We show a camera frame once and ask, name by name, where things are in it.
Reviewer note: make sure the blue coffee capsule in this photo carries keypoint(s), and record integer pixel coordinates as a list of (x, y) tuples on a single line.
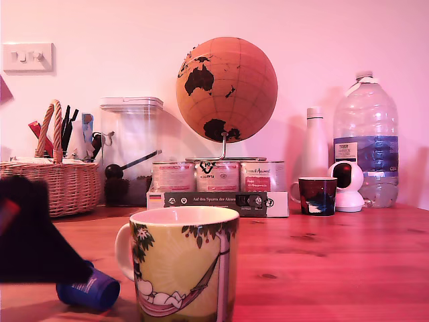
[(97, 292)]

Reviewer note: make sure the black coffee scoop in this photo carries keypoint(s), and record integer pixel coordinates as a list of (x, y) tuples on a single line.
[(114, 171)]

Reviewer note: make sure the white paper sheet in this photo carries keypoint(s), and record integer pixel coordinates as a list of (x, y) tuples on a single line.
[(30, 160)]

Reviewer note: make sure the red packet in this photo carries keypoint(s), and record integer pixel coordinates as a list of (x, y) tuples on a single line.
[(35, 129)]

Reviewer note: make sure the blue white card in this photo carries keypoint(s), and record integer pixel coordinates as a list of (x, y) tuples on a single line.
[(88, 129)]

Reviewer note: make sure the black pen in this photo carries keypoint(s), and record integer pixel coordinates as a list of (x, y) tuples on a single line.
[(72, 119), (66, 117)]

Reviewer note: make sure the yellow illustrated mug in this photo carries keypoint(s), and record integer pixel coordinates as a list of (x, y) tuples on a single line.
[(181, 261)]

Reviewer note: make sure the clear plastic storage container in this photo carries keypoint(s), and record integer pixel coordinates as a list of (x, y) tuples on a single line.
[(140, 134)]

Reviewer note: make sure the grey white cardboard box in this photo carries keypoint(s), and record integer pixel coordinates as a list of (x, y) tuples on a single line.
[(214, 200)]

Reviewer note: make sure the cork globe on metal stand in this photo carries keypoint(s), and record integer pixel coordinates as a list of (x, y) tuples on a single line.
[(231, 87)]

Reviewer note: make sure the small dark illustrated mug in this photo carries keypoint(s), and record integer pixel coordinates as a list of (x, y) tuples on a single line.
[(318, 196)]

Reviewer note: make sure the white insulated bottle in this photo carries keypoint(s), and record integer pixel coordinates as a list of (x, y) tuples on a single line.
[(314, 147)]

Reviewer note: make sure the large clear water bottle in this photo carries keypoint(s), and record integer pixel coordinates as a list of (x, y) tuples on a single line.
[(368, 117)]

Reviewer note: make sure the white light switch plate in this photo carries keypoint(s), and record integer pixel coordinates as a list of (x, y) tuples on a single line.
[(28, 57)]

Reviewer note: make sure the small white round camera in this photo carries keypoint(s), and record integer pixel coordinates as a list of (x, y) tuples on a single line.
[(352, 188)]

